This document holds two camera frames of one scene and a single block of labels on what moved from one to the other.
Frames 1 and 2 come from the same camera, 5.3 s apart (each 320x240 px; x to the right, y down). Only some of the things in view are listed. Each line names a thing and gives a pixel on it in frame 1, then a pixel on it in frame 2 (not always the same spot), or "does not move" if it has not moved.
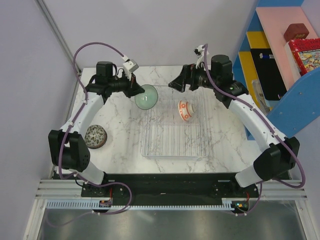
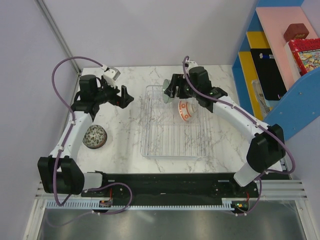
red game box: (307, 53) does not move
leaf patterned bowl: (95, 136) does not move
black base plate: (172, 186) does not move
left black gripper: (133, 88) to (122, 101)
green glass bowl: (147, 100) to (166, 98)
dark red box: (295, 31) does not move
